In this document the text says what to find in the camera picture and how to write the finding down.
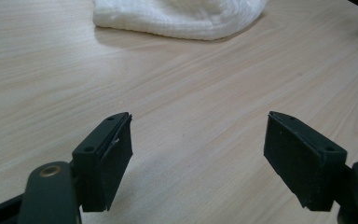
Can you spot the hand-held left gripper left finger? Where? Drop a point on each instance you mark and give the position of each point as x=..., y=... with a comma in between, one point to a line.
x=101, y=161

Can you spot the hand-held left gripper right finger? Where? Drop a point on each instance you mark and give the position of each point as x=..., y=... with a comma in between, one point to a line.
x=301, y=161

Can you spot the white towel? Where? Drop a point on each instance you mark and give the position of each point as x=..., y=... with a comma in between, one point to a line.
x=180, y=17

